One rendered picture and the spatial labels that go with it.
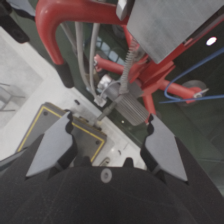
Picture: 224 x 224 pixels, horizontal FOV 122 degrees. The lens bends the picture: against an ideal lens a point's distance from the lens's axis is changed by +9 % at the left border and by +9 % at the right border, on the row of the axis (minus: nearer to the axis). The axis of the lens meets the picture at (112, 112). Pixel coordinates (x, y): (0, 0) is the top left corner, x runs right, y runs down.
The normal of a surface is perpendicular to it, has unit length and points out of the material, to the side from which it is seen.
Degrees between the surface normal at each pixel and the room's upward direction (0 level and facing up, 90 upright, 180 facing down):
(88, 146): 0
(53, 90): 12
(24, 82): 0
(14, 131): 16
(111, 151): 0
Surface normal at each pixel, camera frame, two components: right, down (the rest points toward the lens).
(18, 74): 0.05, 0.08
